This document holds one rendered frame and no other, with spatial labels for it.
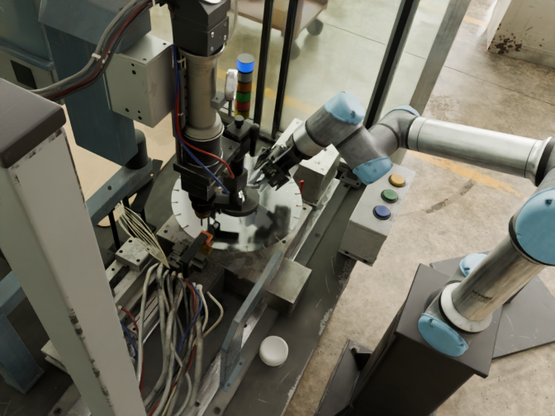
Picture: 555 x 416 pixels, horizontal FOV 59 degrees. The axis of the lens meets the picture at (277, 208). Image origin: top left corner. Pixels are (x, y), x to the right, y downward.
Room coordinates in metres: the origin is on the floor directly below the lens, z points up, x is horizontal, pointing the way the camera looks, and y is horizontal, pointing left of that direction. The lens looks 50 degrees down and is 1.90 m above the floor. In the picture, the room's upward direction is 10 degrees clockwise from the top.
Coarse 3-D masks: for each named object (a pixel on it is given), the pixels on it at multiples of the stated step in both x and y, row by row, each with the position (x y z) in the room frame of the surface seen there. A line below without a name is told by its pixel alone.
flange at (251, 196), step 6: (216, 192) 0.82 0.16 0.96; (246, 192) 0.82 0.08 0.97; (252, 192) 0.84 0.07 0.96; (246, 198) 0.81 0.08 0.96; (252, 198) 0.82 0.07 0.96; (258, 198) 0.82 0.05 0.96; (246, 204) 0.80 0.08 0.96; (252, 204) 0.80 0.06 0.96; (258, 204) 0.81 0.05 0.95; (228, 210) 0.77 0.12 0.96; (234, 210) 0.77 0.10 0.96; (246, 210) 0.78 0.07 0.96; (252, 210) 0.78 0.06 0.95
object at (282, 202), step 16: (256, 160) 0.96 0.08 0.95; (176, 192) 0.80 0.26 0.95; (272, 192) 0.86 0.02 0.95; (288, 192) 0.87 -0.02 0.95; (176, 208) 0.75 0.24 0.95; (256, 208) 0.80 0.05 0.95; (272, 208) 0.81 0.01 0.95; (288, 208) 0.81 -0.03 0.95; (192, 224) 0.71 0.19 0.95; (224, 224) 0.73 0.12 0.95; (240, 224) 0.74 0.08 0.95; (256, 224) 0.75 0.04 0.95; (272, 224) 0.76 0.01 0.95; (288, 224) 0.76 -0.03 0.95; (224, 240) 0.68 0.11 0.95; (240, 240) 0.69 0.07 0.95; (256, 240) 0.70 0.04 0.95; (272, 240) 0.71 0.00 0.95
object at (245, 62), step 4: (240, 56) 1.12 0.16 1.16; (244, 56) 1.13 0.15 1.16; (248, 56) 1.13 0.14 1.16; (252, 56) 1.13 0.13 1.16; (240, 60) 1.11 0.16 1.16; (244, 60) 1.11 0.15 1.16; (248, 60) 1.11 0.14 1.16; (252, 60) 1.11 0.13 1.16; (240, 64) 1.10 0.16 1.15; (244, 64) 1.10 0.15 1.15; (248, 64) 1.10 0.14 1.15; (252, 64) 1.11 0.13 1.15; (240, 68) 1.10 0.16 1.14; (244, 68) 1.10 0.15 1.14; (248, 68) 1.10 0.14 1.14; (252, 68) 1.11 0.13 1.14; (244, 72) 1.10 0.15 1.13; (248, 72) 1.10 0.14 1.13
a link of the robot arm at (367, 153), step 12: (360, 132) 0.79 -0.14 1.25; (372, 132) 0.82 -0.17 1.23; (384, 132) 0.82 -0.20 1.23; (348, 144) 0.77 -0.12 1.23; (360, 144) 0.77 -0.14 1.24; (372, 144) 0.78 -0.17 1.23; (384, 144) 0.79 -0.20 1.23; (396, 144) 0.82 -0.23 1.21; (348, 156) 0.76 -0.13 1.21; (360, 156) 0.75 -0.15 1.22; (372, 156) 0.76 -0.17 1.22; (384, 156) 0.77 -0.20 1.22; (360, 168) 0.74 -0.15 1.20; (372, 168) 0.74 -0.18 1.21; (384, 168) 0.74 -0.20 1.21; (372, 180) 0.73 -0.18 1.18
